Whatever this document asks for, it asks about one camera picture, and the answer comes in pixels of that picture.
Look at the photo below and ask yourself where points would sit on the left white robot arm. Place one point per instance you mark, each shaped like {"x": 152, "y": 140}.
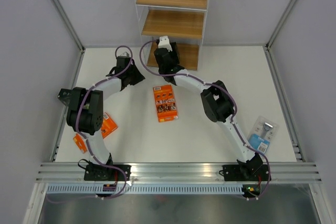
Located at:
{"x": 85, "y": 107}

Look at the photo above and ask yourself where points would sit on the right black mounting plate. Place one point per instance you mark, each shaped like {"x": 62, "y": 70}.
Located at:
{"x": 236, "y": 173}

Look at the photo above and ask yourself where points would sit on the black mounting plate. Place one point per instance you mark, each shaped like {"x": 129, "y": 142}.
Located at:
{"x": 236, "y": 173}
{"x": 94, "y": 172}

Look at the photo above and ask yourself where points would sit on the orange razor box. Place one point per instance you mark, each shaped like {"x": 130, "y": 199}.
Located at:
{"x": 108, "y": 126}
{"x": 165, "y": 103}

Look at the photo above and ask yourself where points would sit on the right aluminium corner post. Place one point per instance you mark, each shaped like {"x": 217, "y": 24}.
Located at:
{"x": 280, "y": 24}

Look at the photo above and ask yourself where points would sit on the bottom wooden shelf board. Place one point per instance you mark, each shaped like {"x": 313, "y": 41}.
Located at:
{"x": 188, "y": 56}

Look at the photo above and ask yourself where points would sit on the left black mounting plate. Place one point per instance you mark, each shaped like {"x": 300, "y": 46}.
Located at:
{"x": 94, "y": 172}

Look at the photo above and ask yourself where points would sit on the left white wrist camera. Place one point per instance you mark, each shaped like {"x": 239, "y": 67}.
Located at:
{"x": 124, "y": 55}

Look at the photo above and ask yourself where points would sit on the middle wooden shelf board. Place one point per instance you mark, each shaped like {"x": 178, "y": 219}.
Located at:
{"x": 174, "y": 23}

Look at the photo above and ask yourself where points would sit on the slotted cable duct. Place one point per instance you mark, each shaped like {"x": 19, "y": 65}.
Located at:
{"x": 161, "y": 189}

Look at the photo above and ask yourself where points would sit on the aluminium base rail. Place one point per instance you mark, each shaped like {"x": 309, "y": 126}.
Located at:
{"x": 185, "y": 173}

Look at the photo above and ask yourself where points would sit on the orange razor box left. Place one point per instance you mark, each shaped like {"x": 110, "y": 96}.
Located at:
{"x": 108, "y": 126}

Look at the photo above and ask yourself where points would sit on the orange razor box centre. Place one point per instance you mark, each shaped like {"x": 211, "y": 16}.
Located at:
{"x": 165, "y": 103}

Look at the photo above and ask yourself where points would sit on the white wire shelf rack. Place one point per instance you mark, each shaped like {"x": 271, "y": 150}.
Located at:
{"x": 142, "y": 11}

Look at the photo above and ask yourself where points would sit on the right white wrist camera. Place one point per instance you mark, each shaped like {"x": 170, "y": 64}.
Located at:
{"x": 164, "y": 42}

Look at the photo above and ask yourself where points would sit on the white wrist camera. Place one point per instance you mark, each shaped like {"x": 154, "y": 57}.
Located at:
{"x": 164, "y": 42}
{"x": 124, "y": 55}

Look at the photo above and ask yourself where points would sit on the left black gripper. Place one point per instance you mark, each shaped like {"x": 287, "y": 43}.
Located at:
{"x": 139, "y": 77}

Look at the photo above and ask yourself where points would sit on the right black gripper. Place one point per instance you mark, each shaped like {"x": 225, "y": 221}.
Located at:
{"x": 174, "y": 54}

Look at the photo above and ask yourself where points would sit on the aluminium corner post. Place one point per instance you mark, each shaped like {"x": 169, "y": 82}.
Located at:
{"x": 65, "y": 19}
{"x": 280, "y": 24}

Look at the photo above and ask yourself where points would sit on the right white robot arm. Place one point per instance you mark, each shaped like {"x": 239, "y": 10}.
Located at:
{"x": 218, "y": 105}

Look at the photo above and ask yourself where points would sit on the left aluminium corner post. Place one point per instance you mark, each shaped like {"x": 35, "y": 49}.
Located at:
{"x": 65, "y": 19}

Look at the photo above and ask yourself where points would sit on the blue clear razor blister pack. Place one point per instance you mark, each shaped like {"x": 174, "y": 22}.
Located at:
{"x": 262, "y": 133}

